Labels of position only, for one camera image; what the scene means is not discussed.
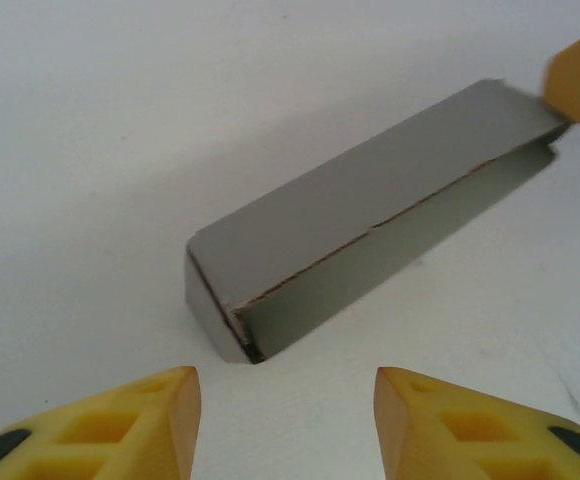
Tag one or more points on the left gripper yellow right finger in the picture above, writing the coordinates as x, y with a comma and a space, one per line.
420, 425

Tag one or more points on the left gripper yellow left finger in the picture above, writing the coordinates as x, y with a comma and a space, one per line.
170, 430

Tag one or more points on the grey paper box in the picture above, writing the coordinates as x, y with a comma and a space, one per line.
345, 200

